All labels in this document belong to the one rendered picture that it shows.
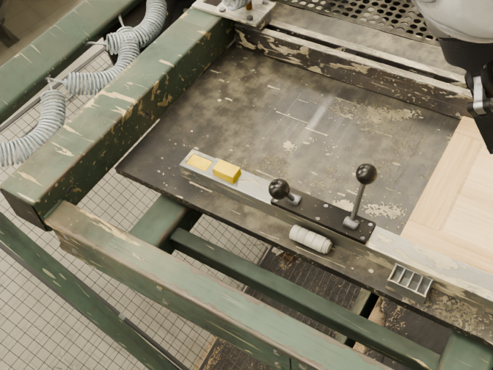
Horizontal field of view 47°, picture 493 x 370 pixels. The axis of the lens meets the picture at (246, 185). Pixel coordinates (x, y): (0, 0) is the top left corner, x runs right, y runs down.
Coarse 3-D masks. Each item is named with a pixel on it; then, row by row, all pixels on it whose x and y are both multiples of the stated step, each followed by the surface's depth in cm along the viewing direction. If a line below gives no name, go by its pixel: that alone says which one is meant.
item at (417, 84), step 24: (264, 0) 141; (240, 24) 143; (264, 24) 141; (288, 24) 141; (264, 48) 144; (288, 48) 139; (312, 48) 135; (336, 48) 136; (360, 48) 133; (336, 72) 136; (360, 72) 132; (384, 72) 128; (408, 72) 127; (432, 72) 126; (408, 96) 130; (432, 96) 126; (456, 96) 123
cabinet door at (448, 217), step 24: (456, 144) 120; (480, 144) 119; (456, 168) 116; (480, 168) 116; (432, 192) 112; (456, 192) 112; (480, 192) 112; (432, 216) 109; (456, 216) 109; (480, 216) 108; (432, 240) 105; (456, 240) 105; (480, 240) 105; (480, 264) 102
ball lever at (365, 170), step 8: (360, 168) 100; (368, 168) 99; (360, 176) 100; (368, 176) 99; (376, 176) 100; (360, 184) 102; (360, 192) 102; (360, 200) 103; (352, 216) 104; (344, 224) 105; (352, 224) 104
